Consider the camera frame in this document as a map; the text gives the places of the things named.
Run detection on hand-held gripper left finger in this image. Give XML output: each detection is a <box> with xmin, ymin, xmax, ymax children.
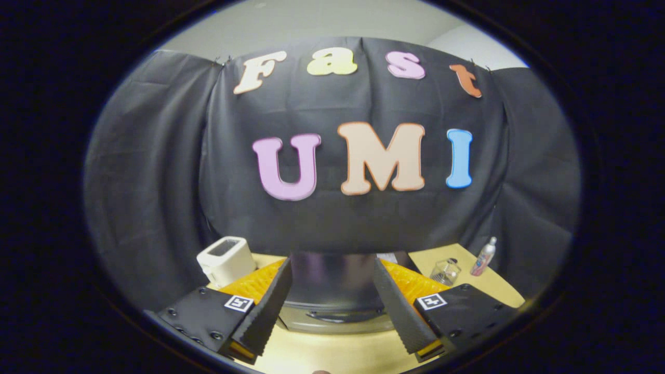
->
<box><xmin>143</xmin><ymin>258</ymin><xmax>294</xmax><ymax>365</ymax></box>

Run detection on black backdrop cloth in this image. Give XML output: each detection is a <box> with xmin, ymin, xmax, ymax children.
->
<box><xmin>83</xmin><ymin>36</ymin><xmax>581</xmax><ymax>312</ymax></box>

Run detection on white pink spray bottle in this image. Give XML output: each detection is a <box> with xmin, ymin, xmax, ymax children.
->
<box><xmin>470</xmin><ymin>237</ymin><xmax>497</xmax><ymax>276</ymax></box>

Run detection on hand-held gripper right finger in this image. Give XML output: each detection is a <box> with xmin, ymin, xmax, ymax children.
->
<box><xmin>373</xmin><ymin>258</ymin><xmax>520</xmax><ymax>363</ymax></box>

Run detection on wire mesh basket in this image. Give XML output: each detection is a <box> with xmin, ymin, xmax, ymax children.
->
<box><xmin>430</xmin><ymin>258</ymin><xmax>462</xmax><ymax>286</ymax></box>

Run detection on white pop-up toaster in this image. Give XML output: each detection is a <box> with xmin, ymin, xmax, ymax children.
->
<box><xmin>196</xmin><ymin>236</ymin><xmax>257</xmax><ymax>289</ymax></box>

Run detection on black toaster oven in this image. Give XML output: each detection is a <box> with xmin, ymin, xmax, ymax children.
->
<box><xmin>278</xmin><ymin>252</ymin><xmax>421</xmax><ymax>334</ymax></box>

